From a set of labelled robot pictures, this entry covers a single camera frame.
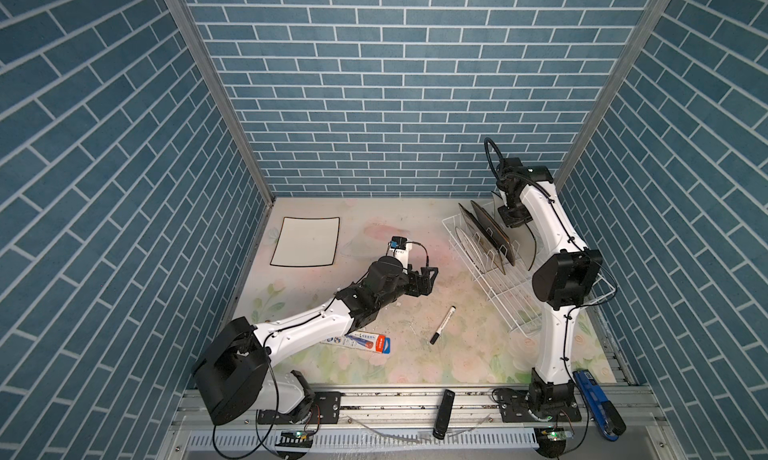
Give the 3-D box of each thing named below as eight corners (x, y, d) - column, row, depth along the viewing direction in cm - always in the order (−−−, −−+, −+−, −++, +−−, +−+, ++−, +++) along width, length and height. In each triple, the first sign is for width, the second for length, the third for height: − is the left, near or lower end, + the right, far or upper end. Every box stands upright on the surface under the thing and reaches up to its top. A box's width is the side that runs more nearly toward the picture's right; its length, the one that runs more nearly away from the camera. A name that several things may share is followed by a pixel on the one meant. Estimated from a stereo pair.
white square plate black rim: (271, 266, 103) (268, 262, 101) (285, 221, 116) (283, 217, 114) (332, 266, 103) (331, 262, 101) (339, 221, 116) (338, 217, 114)
